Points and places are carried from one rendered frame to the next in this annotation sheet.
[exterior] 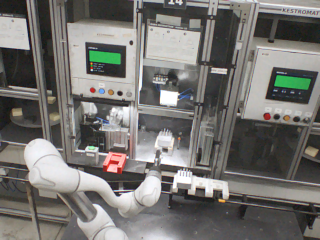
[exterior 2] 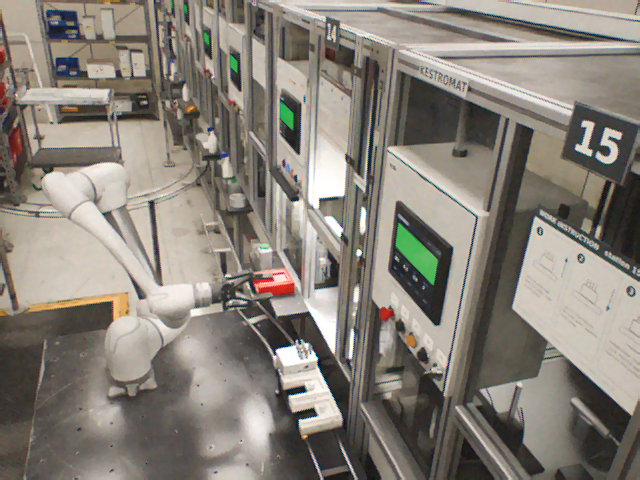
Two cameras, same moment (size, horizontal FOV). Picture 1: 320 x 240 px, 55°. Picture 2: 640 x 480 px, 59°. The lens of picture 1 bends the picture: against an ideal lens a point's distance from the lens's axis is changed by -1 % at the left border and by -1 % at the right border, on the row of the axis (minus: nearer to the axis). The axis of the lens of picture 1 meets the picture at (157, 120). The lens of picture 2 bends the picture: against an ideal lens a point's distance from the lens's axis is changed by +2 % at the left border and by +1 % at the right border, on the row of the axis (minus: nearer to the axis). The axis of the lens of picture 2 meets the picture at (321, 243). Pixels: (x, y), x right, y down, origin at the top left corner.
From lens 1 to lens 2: 1.95 m
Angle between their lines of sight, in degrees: 56
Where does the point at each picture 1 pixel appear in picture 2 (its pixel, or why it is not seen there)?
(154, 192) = (157, 296)
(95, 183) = (93, 227)
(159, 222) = (239, 393)
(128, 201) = not seen: hidden behind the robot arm
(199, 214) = (287, 435)
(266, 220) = not seen: outside the picture
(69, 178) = (63, 199)
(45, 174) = (47, 180)
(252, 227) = not seen: outside the picture
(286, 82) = (408, 246)
